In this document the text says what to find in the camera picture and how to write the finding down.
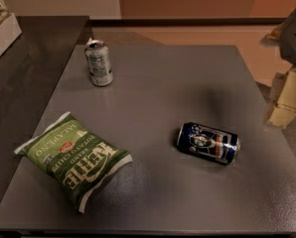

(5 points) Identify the tan taped gripper finger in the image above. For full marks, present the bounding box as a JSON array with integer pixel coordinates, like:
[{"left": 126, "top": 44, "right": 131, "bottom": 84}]
[{"left": 266, "top": 65, "right": 296, "bottom": 128}]

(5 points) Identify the blue pepsi can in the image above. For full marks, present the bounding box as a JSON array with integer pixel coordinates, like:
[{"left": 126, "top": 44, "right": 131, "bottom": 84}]
[{"left": 177, "top": 122, "right": 240, "bottom": 165}]

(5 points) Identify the silver soda can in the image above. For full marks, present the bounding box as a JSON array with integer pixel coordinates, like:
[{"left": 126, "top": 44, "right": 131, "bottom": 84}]
[{"left": 84, "top": 39, "right": 113, "bottom": 86}]

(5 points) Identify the green jalapeno chips bag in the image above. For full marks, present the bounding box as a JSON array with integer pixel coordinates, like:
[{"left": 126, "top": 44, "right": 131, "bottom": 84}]
[{"left": 14, "top": 112, "right": 132, "bottom": 213}]

